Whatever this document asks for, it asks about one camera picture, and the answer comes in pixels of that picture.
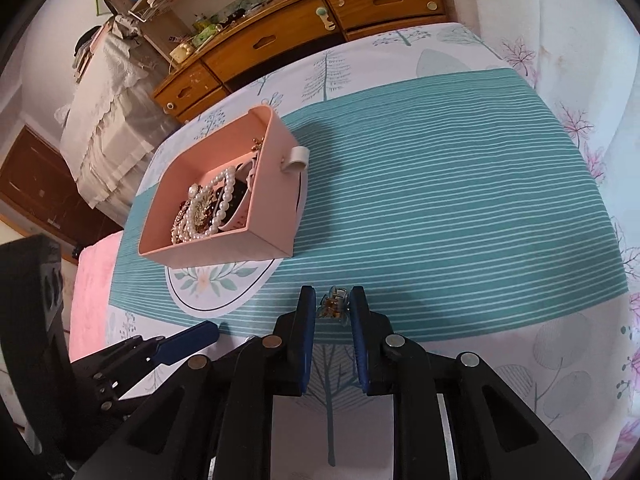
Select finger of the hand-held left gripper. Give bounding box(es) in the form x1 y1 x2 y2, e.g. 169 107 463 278
72 321 221 403

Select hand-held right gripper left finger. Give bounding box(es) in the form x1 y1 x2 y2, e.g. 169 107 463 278
107 285 317 480

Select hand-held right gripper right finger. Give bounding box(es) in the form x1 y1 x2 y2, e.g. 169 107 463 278
348 285 593 480

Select pearl necklace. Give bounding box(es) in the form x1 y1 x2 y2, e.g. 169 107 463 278
170 182 211 246

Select pink strap gold watch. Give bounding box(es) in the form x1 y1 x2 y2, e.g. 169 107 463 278
220 160 258 233

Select pink storage box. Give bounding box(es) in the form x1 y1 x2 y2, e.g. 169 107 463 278
137 105 311 268

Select round pearl bracelet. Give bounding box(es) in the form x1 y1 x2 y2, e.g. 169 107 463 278
207 166 239 235

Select pink blanket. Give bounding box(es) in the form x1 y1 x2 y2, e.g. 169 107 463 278
70 234 123 361

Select dark wooden cabinet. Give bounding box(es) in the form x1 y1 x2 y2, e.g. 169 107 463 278
0 127 123 261

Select tree print striped sheet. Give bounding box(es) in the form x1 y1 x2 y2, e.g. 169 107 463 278
105 22 640 480

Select cream lace cloth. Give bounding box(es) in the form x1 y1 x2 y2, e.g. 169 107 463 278
60 25 181 208

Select wooden drawer cabinet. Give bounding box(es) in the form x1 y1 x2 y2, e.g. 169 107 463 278
150 0 451 126

